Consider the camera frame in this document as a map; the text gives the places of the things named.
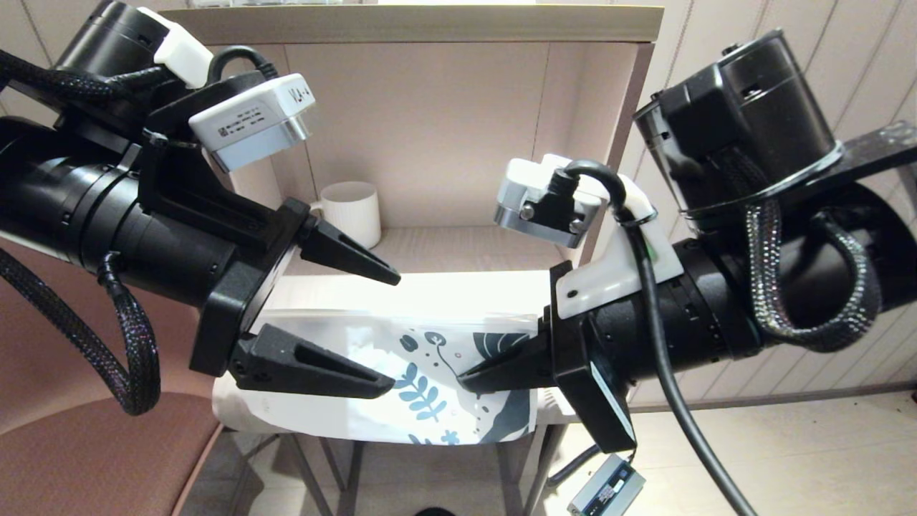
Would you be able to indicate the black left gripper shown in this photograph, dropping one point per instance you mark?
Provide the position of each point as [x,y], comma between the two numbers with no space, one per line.
[179,265]

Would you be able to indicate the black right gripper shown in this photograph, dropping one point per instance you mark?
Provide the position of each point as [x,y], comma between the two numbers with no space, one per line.
[709,315]

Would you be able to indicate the white pouch blue floral print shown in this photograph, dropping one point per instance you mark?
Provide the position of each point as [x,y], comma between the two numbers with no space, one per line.
[358,344]

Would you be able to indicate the white ribbed mug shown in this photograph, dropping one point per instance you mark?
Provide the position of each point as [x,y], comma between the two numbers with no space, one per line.
[354,215]

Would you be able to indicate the grey power adapter box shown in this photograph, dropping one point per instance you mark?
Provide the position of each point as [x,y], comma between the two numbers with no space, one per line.
[605,491]

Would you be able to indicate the light wood shelf table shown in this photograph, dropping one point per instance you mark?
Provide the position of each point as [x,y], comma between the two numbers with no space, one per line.
[430,129]

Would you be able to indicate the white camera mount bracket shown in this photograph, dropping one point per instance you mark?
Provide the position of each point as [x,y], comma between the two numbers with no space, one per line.
[609,283]

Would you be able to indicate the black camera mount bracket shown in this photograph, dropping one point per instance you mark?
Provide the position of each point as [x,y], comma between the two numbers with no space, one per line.
[186,193]

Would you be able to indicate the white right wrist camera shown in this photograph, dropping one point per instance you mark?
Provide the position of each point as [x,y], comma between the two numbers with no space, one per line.
[530,186]

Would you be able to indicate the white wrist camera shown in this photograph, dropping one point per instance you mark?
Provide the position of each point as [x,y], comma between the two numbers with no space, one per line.
[530,186]
[251,122]

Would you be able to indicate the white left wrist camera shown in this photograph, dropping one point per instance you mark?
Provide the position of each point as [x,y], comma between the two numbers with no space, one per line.
[251,122]

